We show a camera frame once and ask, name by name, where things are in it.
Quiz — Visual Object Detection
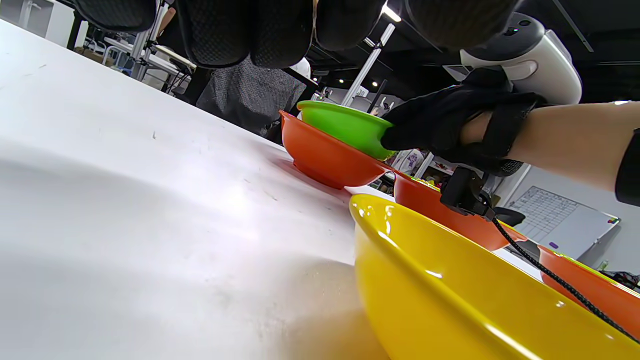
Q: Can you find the person's right hand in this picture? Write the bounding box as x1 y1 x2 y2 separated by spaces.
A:
380 67 548 177

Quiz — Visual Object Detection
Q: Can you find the person's left hand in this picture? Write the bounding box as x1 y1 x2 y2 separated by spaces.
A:
70 0 521 70

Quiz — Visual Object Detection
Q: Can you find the orange plastic bowl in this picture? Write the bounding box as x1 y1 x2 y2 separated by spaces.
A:
393 172 528 252
537 245 640 341
278 110 396 190

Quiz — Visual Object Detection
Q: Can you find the yellow plastic bowl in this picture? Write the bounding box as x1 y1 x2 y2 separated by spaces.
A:
348 193 640 360

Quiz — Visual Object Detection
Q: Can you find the person's right forearm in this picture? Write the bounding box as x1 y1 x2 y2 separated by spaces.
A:
506 101 640 193

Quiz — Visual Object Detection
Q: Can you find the black mesh office chair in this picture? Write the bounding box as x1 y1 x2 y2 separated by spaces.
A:
175 55 321 146

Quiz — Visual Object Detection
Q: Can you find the grey and white controller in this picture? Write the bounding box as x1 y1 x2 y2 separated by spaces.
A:
459 12 583 106

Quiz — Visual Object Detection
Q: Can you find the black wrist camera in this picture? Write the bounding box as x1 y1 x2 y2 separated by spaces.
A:
439 166 497 219

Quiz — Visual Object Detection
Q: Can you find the white metal frame post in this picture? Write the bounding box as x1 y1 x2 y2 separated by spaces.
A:
341 22 397 107

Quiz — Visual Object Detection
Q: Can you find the white wall whiteboard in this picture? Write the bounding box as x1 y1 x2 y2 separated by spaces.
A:
502 185 622 261

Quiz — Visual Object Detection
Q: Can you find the black forearm strap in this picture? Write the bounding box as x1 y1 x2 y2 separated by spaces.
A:
614 127 640 207

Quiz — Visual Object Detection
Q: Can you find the black sensor cable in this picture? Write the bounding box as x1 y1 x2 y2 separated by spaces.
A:
480 192 640 346

